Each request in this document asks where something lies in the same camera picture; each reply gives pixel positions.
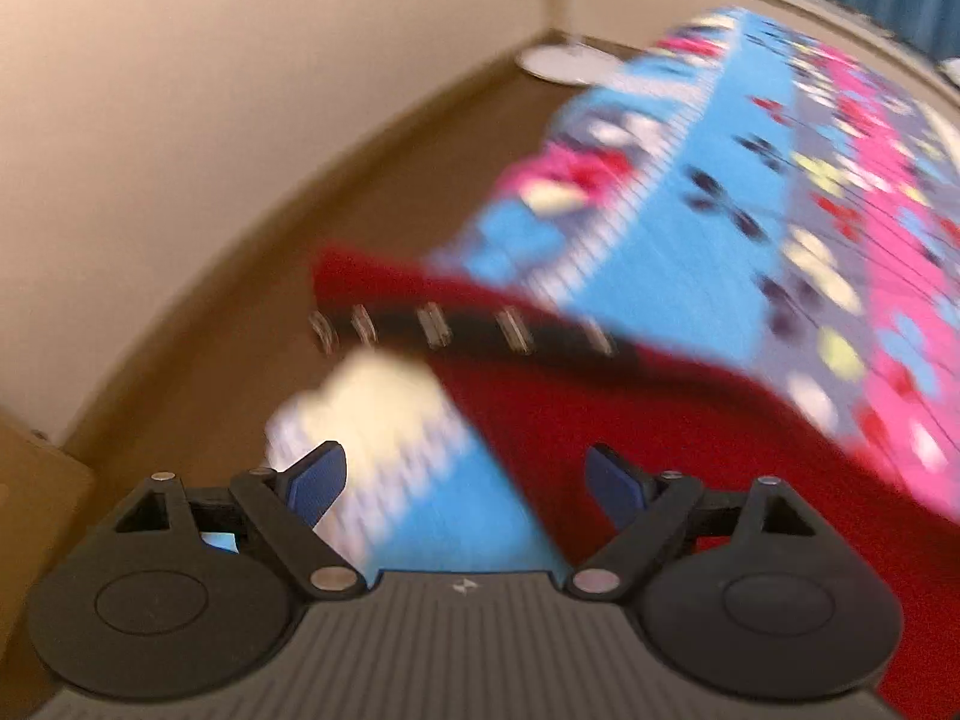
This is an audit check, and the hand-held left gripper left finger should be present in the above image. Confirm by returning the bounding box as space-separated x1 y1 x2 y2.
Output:
112 441 368 602

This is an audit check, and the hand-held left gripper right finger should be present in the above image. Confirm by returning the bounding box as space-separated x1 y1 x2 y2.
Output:
564 444 820 602

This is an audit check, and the red knit sweater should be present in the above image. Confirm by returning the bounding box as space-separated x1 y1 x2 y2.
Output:
311 240 960 720

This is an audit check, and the brown cardboard box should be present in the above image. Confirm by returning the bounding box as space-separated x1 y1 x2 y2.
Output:
0 405 96 720

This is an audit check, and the colourful clover print blanket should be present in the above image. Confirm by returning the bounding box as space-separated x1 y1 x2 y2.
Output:
262 6 960 578

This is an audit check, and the white standing fan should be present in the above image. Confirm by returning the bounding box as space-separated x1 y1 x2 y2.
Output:
519 0 647 85

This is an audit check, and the window sill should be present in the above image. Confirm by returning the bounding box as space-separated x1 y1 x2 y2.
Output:
737 0 947 80

